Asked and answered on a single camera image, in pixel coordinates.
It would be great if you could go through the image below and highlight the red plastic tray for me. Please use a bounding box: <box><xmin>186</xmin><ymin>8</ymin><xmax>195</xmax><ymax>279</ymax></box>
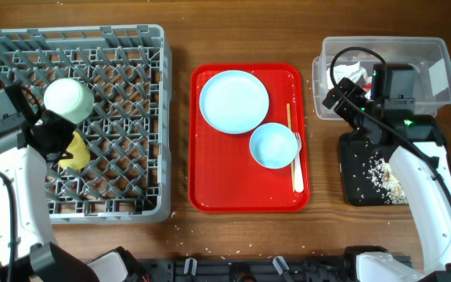
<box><xmin>188</xmin><ymin>63</ymin><xmax>310</xmax><ymax>213</ymax></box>

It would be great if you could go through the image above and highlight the spilled rice food waste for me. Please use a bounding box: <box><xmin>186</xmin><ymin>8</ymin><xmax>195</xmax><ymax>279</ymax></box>
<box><xmin>363</xmin><ymin>155</ymin><xmax>408</xmax><ymax>204</ymax></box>

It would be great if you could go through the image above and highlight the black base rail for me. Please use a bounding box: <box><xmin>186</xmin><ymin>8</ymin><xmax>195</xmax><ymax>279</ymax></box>
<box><xmin>139</xmin><ymin>255</ymin><xmax>357</xmax><ymax>282</ymax></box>

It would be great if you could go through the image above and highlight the large white plate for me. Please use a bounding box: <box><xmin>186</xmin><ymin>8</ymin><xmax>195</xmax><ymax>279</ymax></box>
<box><xmin>199</xmin><ymin>70</ymin><xmax>269</xmax><ymax>135</ymax></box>

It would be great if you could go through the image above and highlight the clear plastic bin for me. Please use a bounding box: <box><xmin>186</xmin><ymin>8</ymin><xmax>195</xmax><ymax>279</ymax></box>
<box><xmin>312</xmin><ymin>36</ymin><xmax>451</xmax><ymax>121</ymax></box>

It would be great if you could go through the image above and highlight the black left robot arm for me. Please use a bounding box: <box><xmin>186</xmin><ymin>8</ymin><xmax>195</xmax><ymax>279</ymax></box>
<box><xmin>0</xmin><ymin>110</ymin><xmax>135</xmax><ymax>281</ymax></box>

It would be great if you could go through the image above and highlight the grey dishwasher rack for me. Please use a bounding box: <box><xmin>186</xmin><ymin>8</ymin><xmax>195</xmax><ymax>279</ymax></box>
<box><xmin>0</xmin><ymin>24</ymin><xmax>171</xmax><ymax>225</ymax></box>

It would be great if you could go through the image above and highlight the black plastic tray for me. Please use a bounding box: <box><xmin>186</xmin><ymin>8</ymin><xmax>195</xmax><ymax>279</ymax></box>
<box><xmin>337</xmin><ymin>132</ymin><xmax>403</xmax><ymax>207</ymax></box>

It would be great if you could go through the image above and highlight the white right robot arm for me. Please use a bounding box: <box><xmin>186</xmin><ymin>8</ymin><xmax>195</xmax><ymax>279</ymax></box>
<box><xmin>323</xmin><ymin>78</ymin><xmax>451</xmax><ymax>281</ymax></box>

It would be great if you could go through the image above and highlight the white napkin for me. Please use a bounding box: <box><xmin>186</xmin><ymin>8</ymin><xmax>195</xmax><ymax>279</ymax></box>
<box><xmin>333</xmin><ymin>62</ymin><xmax>372</xmax><ymax>86</ymax></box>

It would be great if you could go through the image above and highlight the wooden chopstick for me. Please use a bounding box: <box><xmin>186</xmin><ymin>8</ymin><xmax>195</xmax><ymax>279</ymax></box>
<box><xmin>286</xmin><ymin>103</ymin><xmax>295</xmax><ymax>192</ymax></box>

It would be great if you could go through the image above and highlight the white plastic fork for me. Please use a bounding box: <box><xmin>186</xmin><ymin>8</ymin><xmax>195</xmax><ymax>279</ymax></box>
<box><xmin>294</xmin><ymin>132</ymin><xmax>304</xmax><ymax>193</ymax></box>

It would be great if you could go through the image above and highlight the yellow cup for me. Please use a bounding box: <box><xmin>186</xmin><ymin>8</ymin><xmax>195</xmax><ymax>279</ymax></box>
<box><xmin>59</xmin><ymin>131</ymin><xmax>90</xmax><ymax>171</ymax></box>

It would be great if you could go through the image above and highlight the light blue food bowl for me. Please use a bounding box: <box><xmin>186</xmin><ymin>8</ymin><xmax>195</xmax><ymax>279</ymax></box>
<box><xmin>44</xmin><ymin>78</ymin><xmax>95</xmax><ymax>124</ymax></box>

